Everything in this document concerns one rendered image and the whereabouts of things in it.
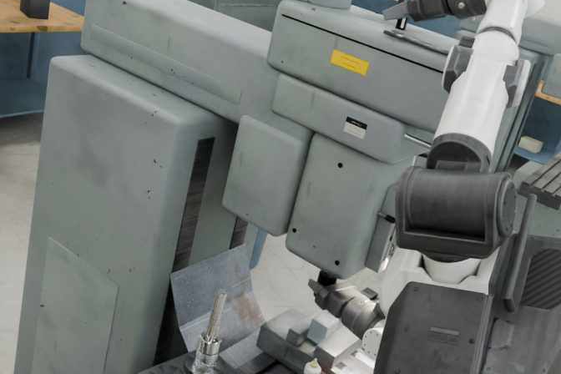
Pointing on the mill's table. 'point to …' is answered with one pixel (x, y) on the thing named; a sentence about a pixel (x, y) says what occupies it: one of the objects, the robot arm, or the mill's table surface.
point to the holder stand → (181, 365)
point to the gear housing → (346, 121)
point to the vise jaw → (336, 347)
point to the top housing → (362, 59)
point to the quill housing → (339, 206)
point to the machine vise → (304, 346)
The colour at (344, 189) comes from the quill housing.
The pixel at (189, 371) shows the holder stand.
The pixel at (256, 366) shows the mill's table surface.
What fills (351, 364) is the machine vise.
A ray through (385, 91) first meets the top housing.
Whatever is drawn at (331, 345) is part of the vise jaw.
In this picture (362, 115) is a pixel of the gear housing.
